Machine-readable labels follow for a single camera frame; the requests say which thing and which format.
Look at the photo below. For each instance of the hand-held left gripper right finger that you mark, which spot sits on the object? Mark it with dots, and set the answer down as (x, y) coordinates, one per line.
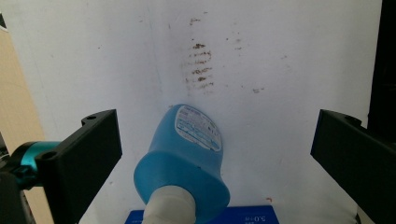
(358, 161)

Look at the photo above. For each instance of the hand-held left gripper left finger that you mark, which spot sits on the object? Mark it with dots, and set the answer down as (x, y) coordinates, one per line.
(81, 161)

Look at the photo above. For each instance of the blue detergent bottle white cap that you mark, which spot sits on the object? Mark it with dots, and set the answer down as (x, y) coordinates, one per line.
(183, 165)

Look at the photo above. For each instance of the blue flat box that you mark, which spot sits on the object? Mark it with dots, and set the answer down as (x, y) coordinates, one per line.
(249, 215)

